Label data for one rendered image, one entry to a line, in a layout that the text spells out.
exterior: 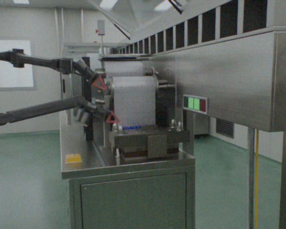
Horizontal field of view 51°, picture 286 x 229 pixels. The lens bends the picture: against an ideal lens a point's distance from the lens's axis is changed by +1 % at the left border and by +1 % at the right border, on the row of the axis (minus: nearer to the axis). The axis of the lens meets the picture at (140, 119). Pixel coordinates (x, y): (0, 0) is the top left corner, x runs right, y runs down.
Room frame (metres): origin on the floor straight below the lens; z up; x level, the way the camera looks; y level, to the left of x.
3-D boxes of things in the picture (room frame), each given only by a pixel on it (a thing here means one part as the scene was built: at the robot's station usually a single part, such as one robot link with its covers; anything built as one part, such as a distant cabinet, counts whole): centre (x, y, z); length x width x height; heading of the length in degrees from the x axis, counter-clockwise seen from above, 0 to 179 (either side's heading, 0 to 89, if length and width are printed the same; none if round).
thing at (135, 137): (1.54, -0.04, 1.00); 0.40 x 0.16 x 0.06; 105
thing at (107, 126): (1.69, 0.21, 1.05); 0.06 x 0.05 x 0.31; 105
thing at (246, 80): (2.41, -0.10, 1.29); 3.10 x 0.28 x 0.30; 15
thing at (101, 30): (2.21, 0.28, 1.66); 0.07 x 0.07 x 0.10; 9
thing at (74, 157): (1.46, 0.35, 0.91); 0.07 x 0.07 x 0.02; 15
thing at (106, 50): (2.39, 0.25, 1.50); 0.14 x 0.14 x 0.06
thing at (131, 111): (1.64, 0.03, 1.11); 0.23 x 0.01 x 0.18; 105
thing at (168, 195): (2.59, 0.36, 0.43); 2.52 x 0.64 x 0.86; 15
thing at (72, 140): (2.59, 0.37, 0.88); 2.52 x 0.66 x 0.04; 15
